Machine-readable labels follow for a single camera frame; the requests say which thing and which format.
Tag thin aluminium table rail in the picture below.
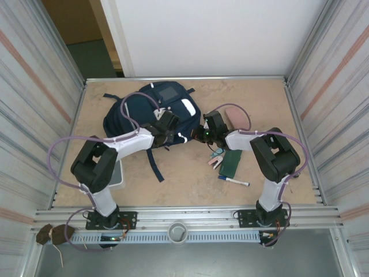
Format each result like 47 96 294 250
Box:
85 75 289 83

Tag blue white marker pen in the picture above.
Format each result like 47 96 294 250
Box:
218 175 250 187

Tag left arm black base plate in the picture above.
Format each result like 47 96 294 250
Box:
85 211 138 231

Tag navy blue backpack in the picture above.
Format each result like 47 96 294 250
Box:
103 81 202 182

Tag brown wooden door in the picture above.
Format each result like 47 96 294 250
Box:
41 0 122 70

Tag white grey plastic stand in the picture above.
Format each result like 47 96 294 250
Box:
111 160 127 190

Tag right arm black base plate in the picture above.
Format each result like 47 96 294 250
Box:
238 207 290 229

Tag white slotted cable duct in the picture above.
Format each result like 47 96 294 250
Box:
70 231 262 244

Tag grey round cup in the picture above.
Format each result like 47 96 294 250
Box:
168 221 189 245

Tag thin beige string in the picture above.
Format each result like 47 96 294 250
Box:
52 244 65 268

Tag brown cloth bundle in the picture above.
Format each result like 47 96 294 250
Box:
36 224 76 246

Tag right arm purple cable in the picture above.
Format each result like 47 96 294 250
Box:
213 103 310 249

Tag green pencil case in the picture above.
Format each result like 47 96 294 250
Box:
218 149 243 178

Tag pink stapler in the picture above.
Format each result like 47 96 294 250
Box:
208 155 224 171

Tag pink pencil case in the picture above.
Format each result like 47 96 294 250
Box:
224 107 250 129

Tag aluminium mounting rail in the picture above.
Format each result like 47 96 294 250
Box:
30 205 345 232

